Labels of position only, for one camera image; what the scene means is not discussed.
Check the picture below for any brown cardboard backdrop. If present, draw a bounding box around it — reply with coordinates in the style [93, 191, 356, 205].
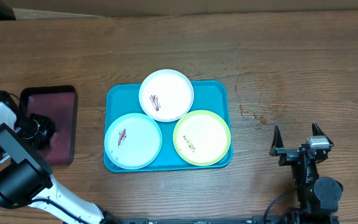
[6, 0, 358, 16]

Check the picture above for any black tray with red liquid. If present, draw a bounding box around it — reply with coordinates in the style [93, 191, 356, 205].
[20, 85, 78, 165]

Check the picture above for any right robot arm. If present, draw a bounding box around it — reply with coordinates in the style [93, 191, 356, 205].
[262, 123, 343, 224]

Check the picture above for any teal plastic serving tray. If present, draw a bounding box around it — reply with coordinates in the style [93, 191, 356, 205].
[104, 80, 230, 172]

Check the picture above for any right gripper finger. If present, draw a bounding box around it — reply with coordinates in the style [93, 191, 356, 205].
[312, 122, 334, 147]
[269, 124, 284, 156]

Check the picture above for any white round plate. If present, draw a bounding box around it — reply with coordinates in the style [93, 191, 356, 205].
[139, 69, 194, 122]

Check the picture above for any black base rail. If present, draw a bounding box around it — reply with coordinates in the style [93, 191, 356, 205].
[121, 215, 340, 224]

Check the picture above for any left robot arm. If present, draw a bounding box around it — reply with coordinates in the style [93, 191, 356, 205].
[0, 90, 120, 223]

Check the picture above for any yellow green round plate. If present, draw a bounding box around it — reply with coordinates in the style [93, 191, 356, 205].
[173, 110, 231, 166]

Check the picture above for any light blue round plate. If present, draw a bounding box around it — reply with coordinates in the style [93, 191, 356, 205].
[104, 113, 162, 170]

